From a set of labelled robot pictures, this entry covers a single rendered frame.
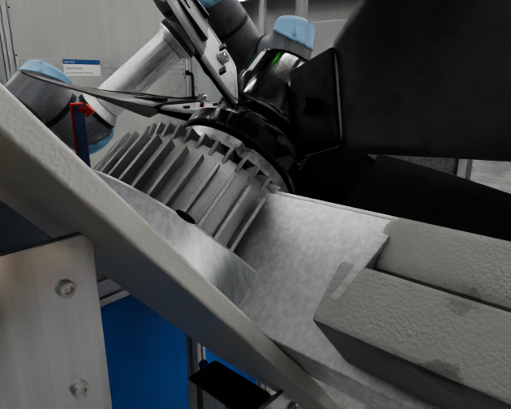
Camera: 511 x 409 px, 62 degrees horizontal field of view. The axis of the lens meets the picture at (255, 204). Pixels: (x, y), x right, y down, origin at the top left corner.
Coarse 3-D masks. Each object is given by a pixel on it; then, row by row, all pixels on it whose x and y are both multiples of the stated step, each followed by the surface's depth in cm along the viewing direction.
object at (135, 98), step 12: (60, 84) 55; (72, 84) 59; (96, 96) 68; (108, 96) 54; (120, 96) 54; (132, 96) 55; (144, 96) 57; (156, 96) 57; (132, 108) 72; (144, 108) 71; (156, 108) 51
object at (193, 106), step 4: (180, 104) 54; (184, 104) 55; (188, 104) 56; (192, 104) 56; (196, 104) 57; (204, 104) 57; (208, 104) 57; (212, 104) 57; (164, 108) 51; (168, 108) 51; (172, 108) 51; (176, 108) 50; (180, 108) 50; (192, 108) 52; (196, 108) 52; (200, 108) 52; (180, 112) 50; (184, 112) 49; (188, 112) 49; (192, 112) 49
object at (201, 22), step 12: (168, 0) 34; (180, 0) 36; (192, 0) 42; (180, 12) 35; (192, 12) 39; (204, 12) 43; (180, 24) 35; (192, 24) 37; (204, 24) 41; (192, 36) 37; (204, 36) 38; (204, 48) 38
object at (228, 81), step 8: (208, 24) 45; (208, 32) 44; (208, 40) 43; (216, 40) 46; (208, 48) 41; (216, 48) 44; (208, 56) 40; (216, 56) 43; (208, 64) 39; (216, 64) 41; (232, 64) 48; (216, 72) 40; (232, 72) 46; (224, 80) 41; (232, 80) 44; (224, 88) 41; (232, 88) 43; (232, 96) 41
